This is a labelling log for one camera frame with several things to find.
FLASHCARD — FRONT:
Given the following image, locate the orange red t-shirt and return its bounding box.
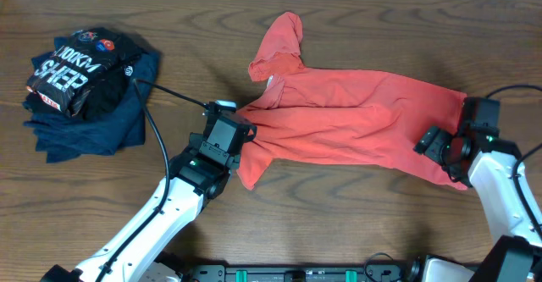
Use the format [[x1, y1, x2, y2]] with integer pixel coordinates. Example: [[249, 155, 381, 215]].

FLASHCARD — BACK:
[[237, 12, 466, 190]]

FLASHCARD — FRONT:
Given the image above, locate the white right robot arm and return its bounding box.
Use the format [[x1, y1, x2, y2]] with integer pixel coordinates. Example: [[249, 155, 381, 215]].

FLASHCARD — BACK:
[[414, 126, 541, 281]]

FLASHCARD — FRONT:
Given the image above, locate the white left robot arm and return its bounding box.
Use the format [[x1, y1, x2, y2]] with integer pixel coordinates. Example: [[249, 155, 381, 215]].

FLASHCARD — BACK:
[[41, 120, 257, 281]]

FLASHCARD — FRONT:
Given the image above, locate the folded black printed shirt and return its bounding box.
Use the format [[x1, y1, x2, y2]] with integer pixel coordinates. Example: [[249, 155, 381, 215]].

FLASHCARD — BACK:
[[23, 27, 144, 119]]

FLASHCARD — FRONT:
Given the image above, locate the folded navy blue shirt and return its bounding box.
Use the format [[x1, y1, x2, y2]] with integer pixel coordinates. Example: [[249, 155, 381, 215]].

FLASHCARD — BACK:
[[24, 37, 160, 163]]

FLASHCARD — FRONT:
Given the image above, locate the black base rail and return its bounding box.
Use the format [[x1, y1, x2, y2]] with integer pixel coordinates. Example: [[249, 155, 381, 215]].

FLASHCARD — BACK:
[[182, 261, 422, 282]]

